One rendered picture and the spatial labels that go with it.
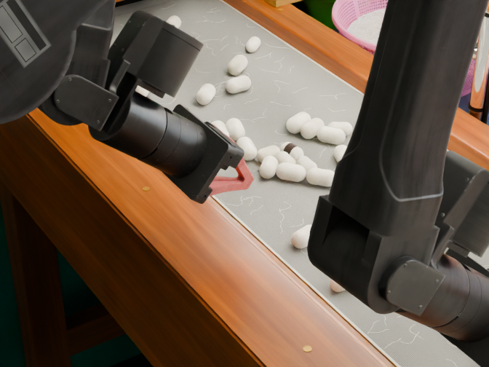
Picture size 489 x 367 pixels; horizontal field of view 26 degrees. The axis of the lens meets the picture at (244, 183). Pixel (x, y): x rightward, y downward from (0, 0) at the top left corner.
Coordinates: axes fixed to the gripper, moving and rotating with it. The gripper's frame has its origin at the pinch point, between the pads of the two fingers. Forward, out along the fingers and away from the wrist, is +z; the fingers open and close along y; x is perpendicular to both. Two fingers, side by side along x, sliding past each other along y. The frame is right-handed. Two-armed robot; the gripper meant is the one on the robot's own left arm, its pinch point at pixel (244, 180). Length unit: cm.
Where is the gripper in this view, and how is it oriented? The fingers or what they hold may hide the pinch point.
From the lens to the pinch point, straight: 111.3
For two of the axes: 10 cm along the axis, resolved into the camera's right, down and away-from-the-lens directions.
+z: 6.4, 3.2, 7.0
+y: -5.3, -4.6, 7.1
